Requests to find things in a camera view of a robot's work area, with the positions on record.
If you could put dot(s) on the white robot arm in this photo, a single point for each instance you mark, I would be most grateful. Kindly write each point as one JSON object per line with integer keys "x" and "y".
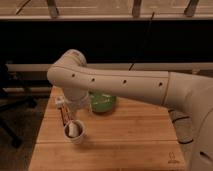
{"x": 186, "y": 93}

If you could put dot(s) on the white ceramic cup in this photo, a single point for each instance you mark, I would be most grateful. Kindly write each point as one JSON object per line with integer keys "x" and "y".
{"x": 79, "y": 139}

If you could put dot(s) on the green bowl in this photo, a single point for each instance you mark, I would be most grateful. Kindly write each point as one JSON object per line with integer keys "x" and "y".
{"x": 101, "y": 103}

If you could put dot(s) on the brown striped snack bar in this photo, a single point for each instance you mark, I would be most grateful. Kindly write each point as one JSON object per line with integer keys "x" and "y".
{"x": 65, "y": 114}

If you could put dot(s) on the white baseboard heater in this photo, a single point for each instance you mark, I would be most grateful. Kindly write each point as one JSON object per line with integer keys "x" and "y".
{"x": 38, "y": 71}

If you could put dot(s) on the black office chair base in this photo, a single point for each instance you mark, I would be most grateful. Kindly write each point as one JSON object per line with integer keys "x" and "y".
{"x": 6, "y": 79}

